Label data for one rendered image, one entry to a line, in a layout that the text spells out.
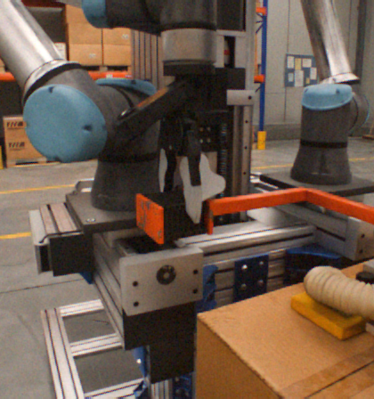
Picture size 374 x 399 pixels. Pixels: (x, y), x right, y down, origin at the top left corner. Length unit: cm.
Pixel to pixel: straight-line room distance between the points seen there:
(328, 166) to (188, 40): 54
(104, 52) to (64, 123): 698
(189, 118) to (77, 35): 700
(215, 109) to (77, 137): 20
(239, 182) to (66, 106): 50
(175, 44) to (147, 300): 39
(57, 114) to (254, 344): 41
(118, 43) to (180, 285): 711
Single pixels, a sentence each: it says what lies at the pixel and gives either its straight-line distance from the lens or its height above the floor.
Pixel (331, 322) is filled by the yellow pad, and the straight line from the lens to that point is 55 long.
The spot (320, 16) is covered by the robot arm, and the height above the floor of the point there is 145.
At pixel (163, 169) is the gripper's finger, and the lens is 58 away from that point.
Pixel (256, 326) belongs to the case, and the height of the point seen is 94.
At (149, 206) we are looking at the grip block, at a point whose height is 110.
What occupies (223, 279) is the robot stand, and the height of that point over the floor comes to 86.
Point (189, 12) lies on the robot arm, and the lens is 53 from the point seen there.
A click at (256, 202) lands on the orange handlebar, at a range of 63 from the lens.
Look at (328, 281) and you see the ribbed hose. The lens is 50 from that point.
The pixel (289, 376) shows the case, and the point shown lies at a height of 94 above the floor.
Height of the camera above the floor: 125
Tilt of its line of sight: 15 degrees down
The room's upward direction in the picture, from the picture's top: straight up
